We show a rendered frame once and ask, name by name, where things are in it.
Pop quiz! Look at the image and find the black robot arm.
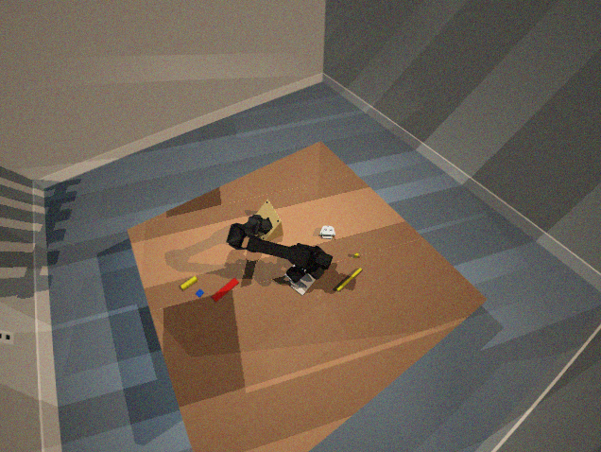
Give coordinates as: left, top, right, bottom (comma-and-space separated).
226, 215, 333, 280

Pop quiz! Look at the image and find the red curved bar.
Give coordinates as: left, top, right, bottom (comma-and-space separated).
213, 278, 238, 302

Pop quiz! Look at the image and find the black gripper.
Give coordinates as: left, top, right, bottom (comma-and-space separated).
286, 246, 325, 283

